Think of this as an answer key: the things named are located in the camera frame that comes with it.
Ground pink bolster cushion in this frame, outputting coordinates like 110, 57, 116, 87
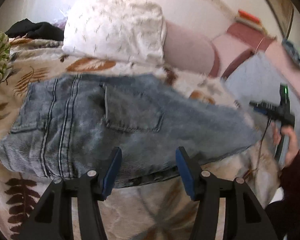
163, 21, 220, 77

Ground blue denim jeans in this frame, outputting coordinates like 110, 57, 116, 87
0, 74, 260, 188

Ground white patterned pillow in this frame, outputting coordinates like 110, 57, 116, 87
62, 0, 167, 66

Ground black garment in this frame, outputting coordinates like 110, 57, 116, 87
5, 18, 64, 41

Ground light blue pillow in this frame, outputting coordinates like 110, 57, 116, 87
225, 53, 300, 147

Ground stack of books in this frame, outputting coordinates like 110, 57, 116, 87
235, 9, 263, 31

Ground pink maroon headboard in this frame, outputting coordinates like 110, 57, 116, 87
212, 22, 300, 96

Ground black cable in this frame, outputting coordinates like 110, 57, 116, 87
255, 118, 273, 173

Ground person right hand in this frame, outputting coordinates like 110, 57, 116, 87
271, 122, 299, 167

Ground leaf pattern bed blanket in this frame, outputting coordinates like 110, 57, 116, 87
0, 38, 279, 239

